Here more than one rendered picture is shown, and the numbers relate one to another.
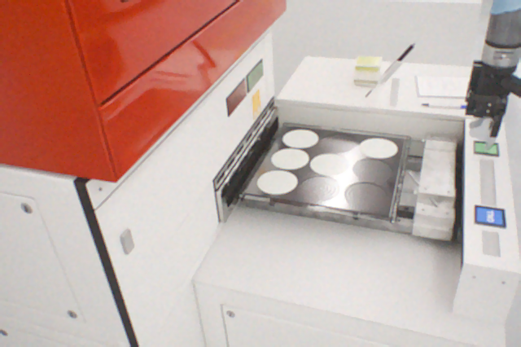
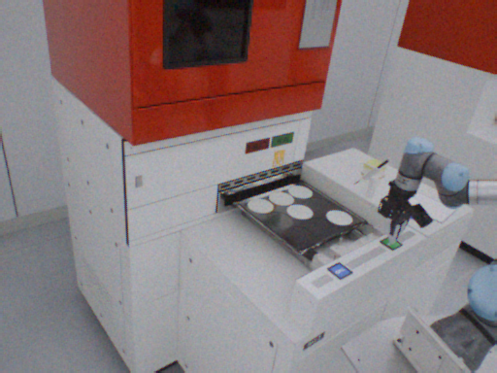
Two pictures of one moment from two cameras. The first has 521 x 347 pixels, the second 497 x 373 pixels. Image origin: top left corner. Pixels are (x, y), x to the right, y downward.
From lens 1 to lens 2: 72 cm
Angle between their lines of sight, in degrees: 22
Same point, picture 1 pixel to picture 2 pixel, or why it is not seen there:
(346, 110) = (339, 187)
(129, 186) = (149, 155)
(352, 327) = (236, 294)
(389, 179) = (323, 234)
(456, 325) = (283, 320)
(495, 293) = (307, 309)
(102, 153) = (130, 129)
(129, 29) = (164, 82)
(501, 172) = (381, 257)
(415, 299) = (278, 298)
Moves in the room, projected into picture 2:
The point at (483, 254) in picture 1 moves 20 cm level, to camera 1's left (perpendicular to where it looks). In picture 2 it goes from (310, 282) to (249, 255)
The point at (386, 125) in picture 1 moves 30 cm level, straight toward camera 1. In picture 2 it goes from (358, 208) to (310, 234)
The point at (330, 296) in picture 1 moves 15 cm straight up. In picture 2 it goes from (236, 273) to (241, 236)
